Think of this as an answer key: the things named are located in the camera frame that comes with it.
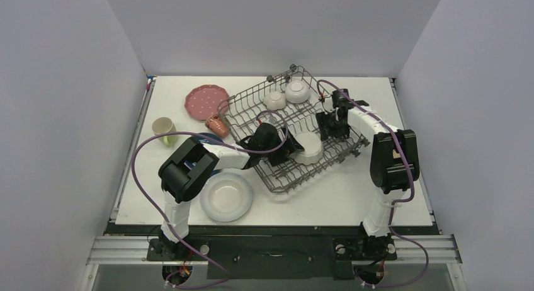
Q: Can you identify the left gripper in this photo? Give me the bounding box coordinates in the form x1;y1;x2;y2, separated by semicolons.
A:
260;127;303;166

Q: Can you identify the white fluted bowl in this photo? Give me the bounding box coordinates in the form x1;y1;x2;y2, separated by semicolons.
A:
290;132;323;165

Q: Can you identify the white round bowl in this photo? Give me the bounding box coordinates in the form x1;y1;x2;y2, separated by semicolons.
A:
284;80;310;104

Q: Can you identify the small white cup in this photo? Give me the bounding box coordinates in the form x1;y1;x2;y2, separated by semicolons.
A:
263;91;287;111

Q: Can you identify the small orange cup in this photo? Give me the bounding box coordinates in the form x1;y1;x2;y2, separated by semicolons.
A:
205;114;230;139

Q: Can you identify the white deep plate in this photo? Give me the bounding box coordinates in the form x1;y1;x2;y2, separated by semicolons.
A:
200;172;254;222

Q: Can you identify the pink polka dot plate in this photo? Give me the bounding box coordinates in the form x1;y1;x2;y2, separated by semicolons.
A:
184;84;230;121

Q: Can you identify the blue leaf-shaped plate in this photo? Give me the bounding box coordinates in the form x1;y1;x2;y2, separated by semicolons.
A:
183;132;224;177

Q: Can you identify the light green mug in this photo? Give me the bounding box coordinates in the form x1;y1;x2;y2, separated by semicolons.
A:
152;117;178;147

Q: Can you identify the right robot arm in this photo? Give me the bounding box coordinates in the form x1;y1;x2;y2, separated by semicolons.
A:
315;89;419;258

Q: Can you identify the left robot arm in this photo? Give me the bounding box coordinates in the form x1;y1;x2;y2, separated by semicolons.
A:
158;122;304;260

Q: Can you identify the grey wire dish rack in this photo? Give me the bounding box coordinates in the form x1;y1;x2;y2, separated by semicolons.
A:
217;64;370;194

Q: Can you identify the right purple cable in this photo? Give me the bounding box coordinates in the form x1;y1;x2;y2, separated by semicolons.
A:
316;79;431;289

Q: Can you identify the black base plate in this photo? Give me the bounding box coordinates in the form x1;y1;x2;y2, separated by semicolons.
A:
105;223;437;280

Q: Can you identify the aluminium rail frame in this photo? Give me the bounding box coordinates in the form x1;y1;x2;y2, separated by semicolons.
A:
87;234;467;290

